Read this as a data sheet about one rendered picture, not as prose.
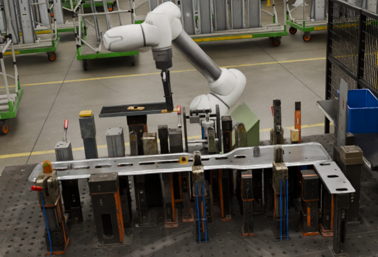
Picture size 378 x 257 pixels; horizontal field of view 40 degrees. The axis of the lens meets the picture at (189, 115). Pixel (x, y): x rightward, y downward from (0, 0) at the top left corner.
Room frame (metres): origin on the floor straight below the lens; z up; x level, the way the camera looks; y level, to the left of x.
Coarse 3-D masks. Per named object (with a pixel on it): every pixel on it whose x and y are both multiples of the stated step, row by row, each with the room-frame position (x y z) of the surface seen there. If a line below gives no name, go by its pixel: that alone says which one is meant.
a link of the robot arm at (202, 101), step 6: (198, 96) 2.94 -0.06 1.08; (204, 96) 2.92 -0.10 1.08; (210, 96) 2.93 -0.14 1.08; (192, 102) 2.94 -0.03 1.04; (198, 102) 2.89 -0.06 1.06; (204, 102) 2.88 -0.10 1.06; (210, 102) 2.89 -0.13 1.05; (216, 102) 2.89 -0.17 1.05; (222, 102) 2.90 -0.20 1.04; (192, 108) 2.89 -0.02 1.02; (198, 108) 2.87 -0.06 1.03; (204, 108) 2.87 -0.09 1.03; (222, 108) 2.89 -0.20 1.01; (204, 114) 2.86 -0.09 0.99; (222, 114) 2.89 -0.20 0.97; (216, 126) 2.87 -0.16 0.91; (216, 132) 2.88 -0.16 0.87
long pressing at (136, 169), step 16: (288, 144) 2.31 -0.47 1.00; (304, 144) 2.30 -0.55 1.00; (320, 144) 2.29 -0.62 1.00; (80, 160) 2.28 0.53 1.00; (96, 160) 2.28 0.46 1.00; (112, 160) 2.26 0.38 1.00; (128, 160) 2.25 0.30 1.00; (144, 160) 2.24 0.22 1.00; (160, 160) 2.22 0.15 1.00; (176, 160) 2.22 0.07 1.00; (208, 160) 2.19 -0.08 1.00; (224, 160) 2.18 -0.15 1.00; (240, 160) 2.16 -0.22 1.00; (256, 160) 2.15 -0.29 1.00; (272, 160) 2.14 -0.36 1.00; (288, 160) 2.13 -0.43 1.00; (304, 160) 2.12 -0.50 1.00; (320, 160) 2.11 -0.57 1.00; (32, 176) 2.15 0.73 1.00; (64, 176) 2.12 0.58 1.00; (80, 176) 2.12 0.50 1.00
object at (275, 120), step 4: (276, 100) 2.37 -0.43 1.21; (280, 100) 2.36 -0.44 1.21; (276, 104) 2.33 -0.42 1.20; (280, 104) 2.33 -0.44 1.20; (276, 108) 2.36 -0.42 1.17; (280, 108) 2.35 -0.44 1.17; (276, 112) 2.36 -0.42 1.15; (280, 112) 2.35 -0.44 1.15; (276, 116) 2.36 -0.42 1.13; (280, 116) 2.35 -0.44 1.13; (276, 120) 2.35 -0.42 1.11; (280, 120) 2.35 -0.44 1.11; (276, 124) 2.35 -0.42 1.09; (280, 124) 2.34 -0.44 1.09; (280, 128) 2.34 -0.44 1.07; (280, 132) 2.34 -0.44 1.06
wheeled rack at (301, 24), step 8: (304, 0) 9.24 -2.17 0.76; (288, 8) 10.07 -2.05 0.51; (304, 8) 9.24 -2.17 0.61; (288, 16) 10.15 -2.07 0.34; (304, 16) 9.24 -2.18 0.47; (344, 16) 9.71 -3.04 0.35; (288, 24) 10.02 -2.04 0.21; (296, 24) 9.62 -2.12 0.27; (304, 24) 9.24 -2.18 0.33; (312, 24) 9.33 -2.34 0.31; (320, 24) 9.37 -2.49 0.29; (336, 24) 9.34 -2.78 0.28; (352, 24) 9.33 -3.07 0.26; (304, 32) 9.36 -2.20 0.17; (304, 40) 9.33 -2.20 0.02
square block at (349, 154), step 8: (344, 152) 2.06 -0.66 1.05; (352, 152) 2.04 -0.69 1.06; (360, 152) 2.04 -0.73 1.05; (344, 160) 2.05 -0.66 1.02; (352, 160) 2.04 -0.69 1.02; (360, 160) 2.04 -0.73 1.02; (344, 168) 2.06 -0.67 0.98; (352, 168) 2.04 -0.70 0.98; (360, 168) 2.04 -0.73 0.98; (352, 176) 2.04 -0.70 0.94; (360, 176) 2.04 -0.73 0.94; (352, 184) 2.04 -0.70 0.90; (360, 184) 2.04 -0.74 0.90; (352, 192) 2.04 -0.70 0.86; (360, 192) 2.04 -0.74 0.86; (352, 200) 2.04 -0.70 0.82; (352, 208) 2.04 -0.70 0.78; (352, 216) 2.04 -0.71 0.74
